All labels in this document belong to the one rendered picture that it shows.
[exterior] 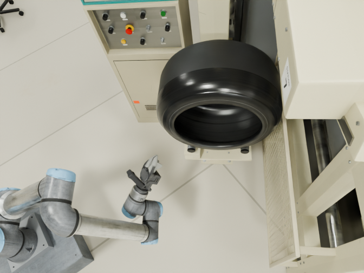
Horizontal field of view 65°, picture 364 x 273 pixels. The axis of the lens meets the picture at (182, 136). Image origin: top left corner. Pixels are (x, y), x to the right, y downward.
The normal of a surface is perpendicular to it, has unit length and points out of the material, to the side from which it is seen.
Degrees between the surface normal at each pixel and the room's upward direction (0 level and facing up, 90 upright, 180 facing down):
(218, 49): 0
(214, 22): 90
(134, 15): 90
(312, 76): 0
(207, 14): 90
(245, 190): 0
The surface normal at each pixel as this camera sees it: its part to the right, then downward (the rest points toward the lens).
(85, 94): -0.11, -0.47
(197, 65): -0.37, -0.46
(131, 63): -0.07, 0.88
